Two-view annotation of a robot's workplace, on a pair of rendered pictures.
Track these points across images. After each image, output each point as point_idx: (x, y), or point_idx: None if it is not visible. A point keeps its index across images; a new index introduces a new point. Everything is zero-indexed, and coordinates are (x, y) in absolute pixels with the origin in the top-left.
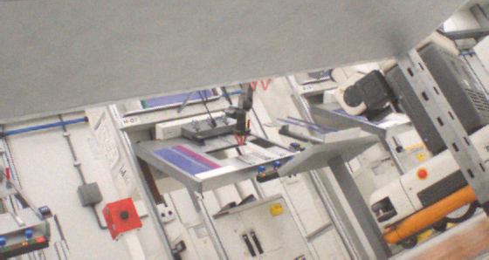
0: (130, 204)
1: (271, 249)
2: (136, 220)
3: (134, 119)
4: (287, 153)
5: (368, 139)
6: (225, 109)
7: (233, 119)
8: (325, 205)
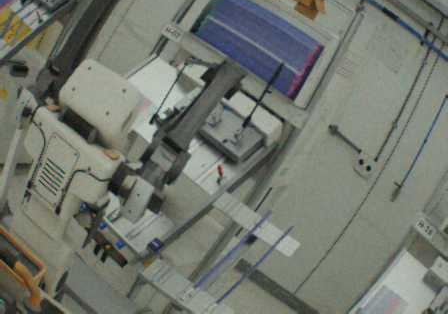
0: None
1: (111, 270)
2: None
3: (178, 34)
4: (143, 239)
5: (87, 308)
6: (297, 128)
7: None
8: None
